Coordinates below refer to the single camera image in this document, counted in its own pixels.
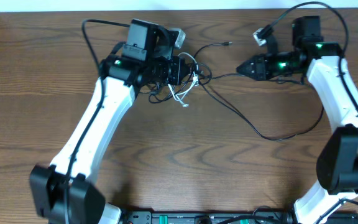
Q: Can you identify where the white cable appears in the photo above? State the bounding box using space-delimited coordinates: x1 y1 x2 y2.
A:
167 52 200 108

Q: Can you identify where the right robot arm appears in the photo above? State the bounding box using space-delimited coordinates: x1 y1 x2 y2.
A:
236 16 358 223

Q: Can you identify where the black USB cable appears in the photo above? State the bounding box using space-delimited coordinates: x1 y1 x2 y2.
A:
140 41 324 142

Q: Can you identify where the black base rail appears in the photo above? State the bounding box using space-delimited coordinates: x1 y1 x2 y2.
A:
119 210 358 224

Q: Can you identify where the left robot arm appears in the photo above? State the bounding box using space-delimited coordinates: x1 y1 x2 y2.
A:
29 19 191 223

